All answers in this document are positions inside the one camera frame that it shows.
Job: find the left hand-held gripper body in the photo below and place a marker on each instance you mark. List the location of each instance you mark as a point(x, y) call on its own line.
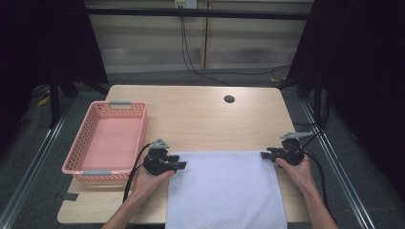
point(156, 162)

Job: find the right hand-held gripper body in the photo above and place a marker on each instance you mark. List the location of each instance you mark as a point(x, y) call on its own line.
point(291, 152)

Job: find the white towel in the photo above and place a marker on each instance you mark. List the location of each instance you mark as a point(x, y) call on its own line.
point(223, 191)

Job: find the pink plastic basket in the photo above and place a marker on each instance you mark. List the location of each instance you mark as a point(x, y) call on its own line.
point(108, 143)

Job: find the person's left hand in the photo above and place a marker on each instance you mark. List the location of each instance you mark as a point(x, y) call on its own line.
point(149, 183)

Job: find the person's right hand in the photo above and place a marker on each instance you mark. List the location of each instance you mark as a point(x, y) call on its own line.
point(297, 175)

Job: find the grey tape strip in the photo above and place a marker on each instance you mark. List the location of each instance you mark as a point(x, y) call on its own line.
point(69, 197)

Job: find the black curtain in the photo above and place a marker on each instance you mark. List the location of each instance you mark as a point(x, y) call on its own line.
point(366, 79)
point(38, 47)

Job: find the black metal stand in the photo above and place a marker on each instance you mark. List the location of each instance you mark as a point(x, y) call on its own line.
point(54, 101)

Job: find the yellow floor item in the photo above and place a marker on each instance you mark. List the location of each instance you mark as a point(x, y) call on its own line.
point(43, 101)

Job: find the black horizontal bar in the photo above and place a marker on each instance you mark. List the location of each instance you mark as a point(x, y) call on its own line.
point(197, 13)

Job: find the metal floor rail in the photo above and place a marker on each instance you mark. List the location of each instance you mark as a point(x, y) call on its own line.
point(35, 159)
point(340, 178)

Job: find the white wall socket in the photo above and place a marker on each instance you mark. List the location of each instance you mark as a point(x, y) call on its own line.
point(185, 3)

